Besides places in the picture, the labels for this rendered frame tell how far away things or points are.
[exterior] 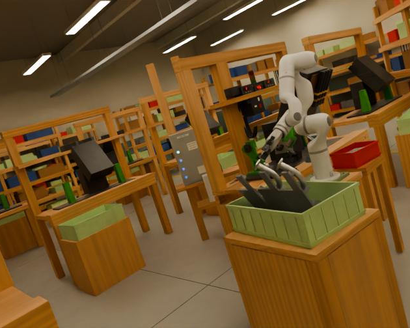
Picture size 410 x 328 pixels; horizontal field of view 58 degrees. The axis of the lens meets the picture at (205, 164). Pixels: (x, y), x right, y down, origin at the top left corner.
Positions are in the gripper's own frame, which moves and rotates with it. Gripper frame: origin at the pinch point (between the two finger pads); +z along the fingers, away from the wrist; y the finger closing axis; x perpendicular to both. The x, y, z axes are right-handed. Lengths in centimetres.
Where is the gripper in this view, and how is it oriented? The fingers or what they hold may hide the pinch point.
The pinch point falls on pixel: (263, 153)
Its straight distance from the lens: 206.6
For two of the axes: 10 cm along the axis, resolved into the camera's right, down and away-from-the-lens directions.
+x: 8.1, 5.0, -3.1
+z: -5.9, 7.4, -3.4
